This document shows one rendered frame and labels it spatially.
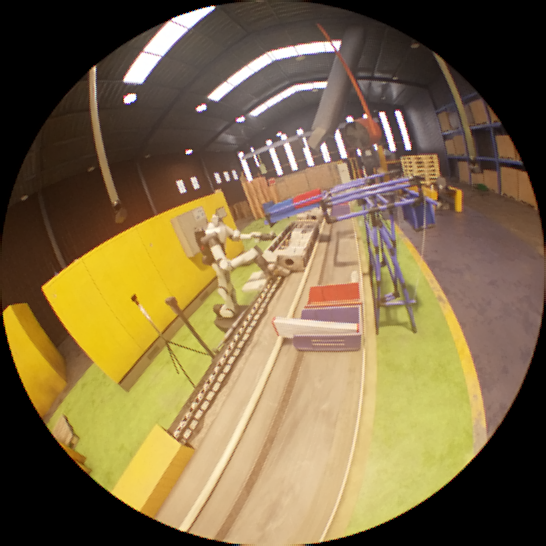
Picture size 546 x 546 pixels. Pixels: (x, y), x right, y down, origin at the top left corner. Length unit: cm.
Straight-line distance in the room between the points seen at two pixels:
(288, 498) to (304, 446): 23
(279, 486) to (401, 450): 98
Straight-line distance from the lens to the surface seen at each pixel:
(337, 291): 116
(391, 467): 157
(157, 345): 320
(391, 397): 166
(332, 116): 866
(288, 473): 81
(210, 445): 97
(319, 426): 81
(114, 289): 288
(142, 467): 108
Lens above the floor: 153
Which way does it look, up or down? 25 degrees down
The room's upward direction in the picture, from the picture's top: 20 degrees counter-clockwise
